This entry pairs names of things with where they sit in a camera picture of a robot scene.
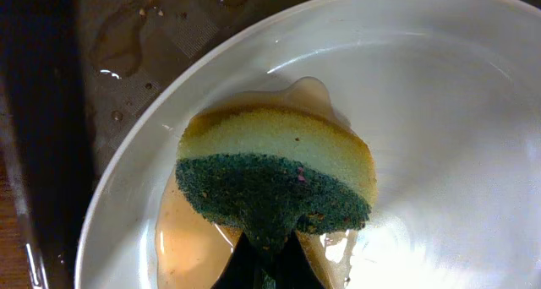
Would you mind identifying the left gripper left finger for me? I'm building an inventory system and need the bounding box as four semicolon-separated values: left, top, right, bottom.
211;233;263;289

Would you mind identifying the green yellow sponge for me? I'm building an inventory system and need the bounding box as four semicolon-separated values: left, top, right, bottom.
175;107;377;253

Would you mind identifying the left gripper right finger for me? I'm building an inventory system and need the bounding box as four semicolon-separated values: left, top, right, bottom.
272;232;324;289

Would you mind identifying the brown serving tray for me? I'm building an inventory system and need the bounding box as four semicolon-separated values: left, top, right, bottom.
0;0;541;289

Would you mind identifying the white plate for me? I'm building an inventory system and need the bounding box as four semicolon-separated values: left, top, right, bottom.
74;0;540;288

